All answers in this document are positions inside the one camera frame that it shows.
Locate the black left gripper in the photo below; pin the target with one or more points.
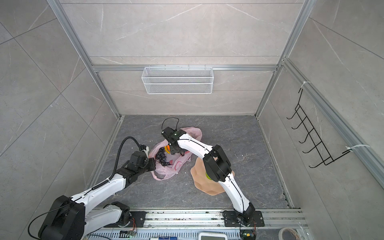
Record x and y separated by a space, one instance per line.
152 163

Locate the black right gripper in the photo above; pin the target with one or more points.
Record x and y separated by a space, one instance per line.
172 151

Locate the pink plastic bag fruit print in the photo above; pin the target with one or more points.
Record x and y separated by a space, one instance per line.
177 161

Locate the pink scalloped plate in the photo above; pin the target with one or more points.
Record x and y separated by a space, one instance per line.
201 182

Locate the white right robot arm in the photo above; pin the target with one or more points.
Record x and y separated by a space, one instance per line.
217 166

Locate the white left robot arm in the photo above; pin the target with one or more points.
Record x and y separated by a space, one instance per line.
72 218

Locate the dark fake grapes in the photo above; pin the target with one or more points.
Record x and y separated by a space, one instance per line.
161 157

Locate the white device at bottom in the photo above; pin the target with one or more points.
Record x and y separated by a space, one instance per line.
212 236

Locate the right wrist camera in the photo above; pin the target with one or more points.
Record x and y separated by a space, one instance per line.
168 132

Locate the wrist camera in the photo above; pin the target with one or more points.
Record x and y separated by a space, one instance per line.
145 149
168 132

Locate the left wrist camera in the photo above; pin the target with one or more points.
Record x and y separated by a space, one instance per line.
145 149

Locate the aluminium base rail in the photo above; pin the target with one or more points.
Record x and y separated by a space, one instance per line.
214 220

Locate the white wire mesh basket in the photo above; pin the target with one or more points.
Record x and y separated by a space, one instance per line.
178 80

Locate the black wire hook rack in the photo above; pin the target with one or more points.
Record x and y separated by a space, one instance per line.
313 136

